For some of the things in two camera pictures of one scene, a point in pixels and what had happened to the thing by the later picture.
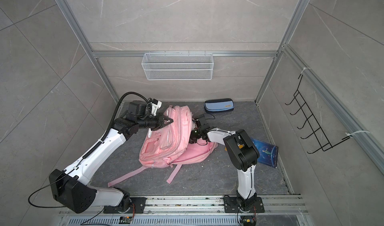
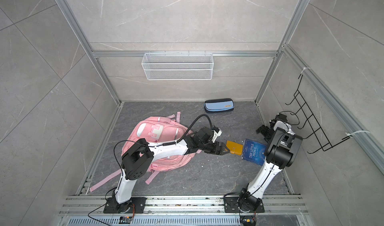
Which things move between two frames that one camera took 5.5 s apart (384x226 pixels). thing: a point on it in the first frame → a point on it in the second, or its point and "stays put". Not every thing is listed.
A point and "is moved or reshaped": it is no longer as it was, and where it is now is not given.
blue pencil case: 218,105 stays put
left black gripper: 160,120 → 221,150
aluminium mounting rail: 203,205 stays put
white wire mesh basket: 178,66 stays put
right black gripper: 191,140 → 263,130
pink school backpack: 170,146 is moved or reshaped
